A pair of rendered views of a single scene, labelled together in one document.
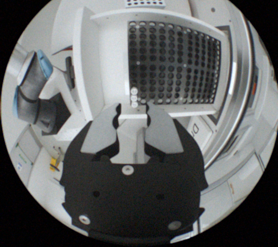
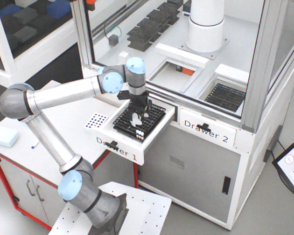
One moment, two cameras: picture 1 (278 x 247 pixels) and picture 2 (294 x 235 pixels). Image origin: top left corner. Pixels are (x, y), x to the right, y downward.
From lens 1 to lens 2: 1.77 m
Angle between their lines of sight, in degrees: 65
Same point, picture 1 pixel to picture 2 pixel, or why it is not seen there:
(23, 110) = (86, 177)
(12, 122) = not seen: outside the picture
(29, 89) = (86, 168)
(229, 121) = (171, 97)
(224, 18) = (125, 87)
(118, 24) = not seen: hidden behind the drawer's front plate
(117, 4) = (87, 137)
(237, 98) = (159, 93)
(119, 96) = not seen: hidden behind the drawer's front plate
